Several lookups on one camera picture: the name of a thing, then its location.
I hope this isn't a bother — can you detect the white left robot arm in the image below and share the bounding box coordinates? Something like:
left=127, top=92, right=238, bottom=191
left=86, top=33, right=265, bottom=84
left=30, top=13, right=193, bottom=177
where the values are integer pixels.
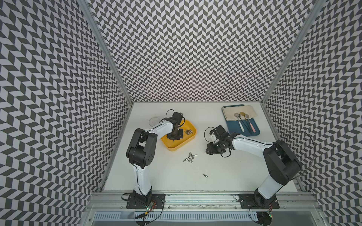
left=126, top=111, right=185, bottom=209

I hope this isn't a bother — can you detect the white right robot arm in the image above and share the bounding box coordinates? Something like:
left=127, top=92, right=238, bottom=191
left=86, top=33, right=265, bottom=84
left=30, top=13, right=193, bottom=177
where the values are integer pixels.
left=206, top=125, right=302, bottom=209

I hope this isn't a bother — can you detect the yellow plastic storage box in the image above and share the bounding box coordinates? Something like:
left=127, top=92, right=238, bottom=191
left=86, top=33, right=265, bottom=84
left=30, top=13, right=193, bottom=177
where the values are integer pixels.
left=160, top=120, right=198, bottom=152

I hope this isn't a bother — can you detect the clear plastic cup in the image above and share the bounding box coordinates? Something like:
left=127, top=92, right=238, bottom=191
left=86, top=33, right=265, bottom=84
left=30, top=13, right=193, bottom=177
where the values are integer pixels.
left=149, top=117, right=162, bottom=127

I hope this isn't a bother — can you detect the teal plastic tray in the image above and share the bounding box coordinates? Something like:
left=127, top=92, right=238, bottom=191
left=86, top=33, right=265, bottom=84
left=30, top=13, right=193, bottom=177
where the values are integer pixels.
left=222, top=105, right=260, bottom=137

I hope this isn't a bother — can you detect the beige folded cloth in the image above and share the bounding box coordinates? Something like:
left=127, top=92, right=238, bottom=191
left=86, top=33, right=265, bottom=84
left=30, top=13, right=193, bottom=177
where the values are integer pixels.
left=222, top=105, right=257, bottom=121

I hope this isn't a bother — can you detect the white handled spoon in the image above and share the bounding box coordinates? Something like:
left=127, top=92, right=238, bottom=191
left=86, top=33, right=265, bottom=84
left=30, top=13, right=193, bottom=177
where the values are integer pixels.
left=234, top=113, right=245, bottom=133

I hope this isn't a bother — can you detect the gold spoon green handle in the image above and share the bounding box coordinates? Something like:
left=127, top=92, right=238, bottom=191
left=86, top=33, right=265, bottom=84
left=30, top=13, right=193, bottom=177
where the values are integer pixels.
left=240, top=112, right=253, bottom=133

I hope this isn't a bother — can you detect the pink handled spoon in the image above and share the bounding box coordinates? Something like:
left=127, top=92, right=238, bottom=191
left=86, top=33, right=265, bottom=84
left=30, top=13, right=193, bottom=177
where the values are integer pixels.
left=244, top=114, right=255, bottom=133

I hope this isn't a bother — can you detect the aluminium corner post left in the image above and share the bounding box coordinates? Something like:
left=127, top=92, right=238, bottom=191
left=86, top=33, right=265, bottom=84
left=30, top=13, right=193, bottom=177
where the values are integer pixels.
left=77, top=0, right=133, bottom=106

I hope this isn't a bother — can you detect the aluminium corner post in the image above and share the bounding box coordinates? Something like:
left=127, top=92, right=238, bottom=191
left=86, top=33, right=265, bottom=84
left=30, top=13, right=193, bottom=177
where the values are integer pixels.
left=77, top=0, right=133, bottom=106
left=261, top=0, right=327, bottom=105

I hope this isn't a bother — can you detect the aluminium corner post right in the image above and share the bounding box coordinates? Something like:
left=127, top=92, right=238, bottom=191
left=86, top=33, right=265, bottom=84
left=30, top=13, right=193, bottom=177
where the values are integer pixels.
left=261, top=0, right=327, bottom=105

